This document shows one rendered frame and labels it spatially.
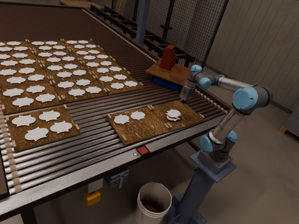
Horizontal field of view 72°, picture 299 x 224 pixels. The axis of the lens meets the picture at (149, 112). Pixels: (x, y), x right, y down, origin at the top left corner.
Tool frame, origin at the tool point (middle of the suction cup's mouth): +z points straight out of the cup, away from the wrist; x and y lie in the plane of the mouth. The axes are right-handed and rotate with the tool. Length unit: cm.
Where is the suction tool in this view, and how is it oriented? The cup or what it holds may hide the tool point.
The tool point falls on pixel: (183, 102)
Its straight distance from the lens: 165.5
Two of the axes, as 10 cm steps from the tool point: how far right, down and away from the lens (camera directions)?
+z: -2.0, 7.7, 6.1
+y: -7.3, 2.9, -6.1
